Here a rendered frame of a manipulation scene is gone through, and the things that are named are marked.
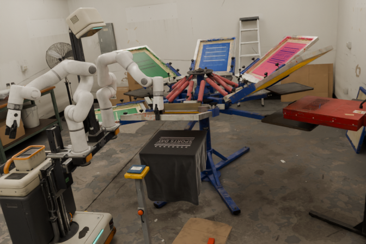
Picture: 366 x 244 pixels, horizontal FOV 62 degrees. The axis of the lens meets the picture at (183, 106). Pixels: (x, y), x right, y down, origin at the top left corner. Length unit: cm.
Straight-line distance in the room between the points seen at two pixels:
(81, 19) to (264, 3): 498
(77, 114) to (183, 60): 515
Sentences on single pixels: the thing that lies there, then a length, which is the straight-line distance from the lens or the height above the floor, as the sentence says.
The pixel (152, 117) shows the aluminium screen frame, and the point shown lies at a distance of 215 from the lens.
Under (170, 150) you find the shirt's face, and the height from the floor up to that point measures 95.
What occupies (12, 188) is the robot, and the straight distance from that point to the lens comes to 255.
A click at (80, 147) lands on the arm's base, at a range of 208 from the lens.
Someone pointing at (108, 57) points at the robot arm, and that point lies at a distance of 226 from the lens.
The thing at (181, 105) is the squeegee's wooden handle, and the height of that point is 117.
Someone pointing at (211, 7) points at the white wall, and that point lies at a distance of 668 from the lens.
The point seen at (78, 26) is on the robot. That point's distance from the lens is 204.
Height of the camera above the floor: 193
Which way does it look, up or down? 17 degrees down
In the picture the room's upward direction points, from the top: 6 degrees counter-clockwise
